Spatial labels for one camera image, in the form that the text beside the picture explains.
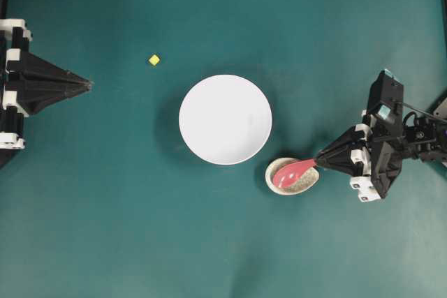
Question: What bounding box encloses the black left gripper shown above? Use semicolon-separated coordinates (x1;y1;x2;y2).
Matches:
1;19;92;167

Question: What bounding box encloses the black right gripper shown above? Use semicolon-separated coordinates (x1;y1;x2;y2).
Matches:
316;110;402;202

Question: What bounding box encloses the red ceramic spoon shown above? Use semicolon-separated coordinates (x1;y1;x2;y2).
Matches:
273;158;316;187

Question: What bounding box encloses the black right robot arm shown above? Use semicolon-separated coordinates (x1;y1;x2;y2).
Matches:
315;107;446;202

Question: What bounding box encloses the speckled small spoon rest dish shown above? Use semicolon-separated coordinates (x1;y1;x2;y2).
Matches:
265;158;320;195

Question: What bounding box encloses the white round bowl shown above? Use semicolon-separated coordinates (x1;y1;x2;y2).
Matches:
178;75;273;165

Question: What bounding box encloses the black cable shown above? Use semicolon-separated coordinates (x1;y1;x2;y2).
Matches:
394;100;441;119

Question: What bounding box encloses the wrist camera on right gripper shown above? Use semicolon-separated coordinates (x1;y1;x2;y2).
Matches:
366;69;404;128

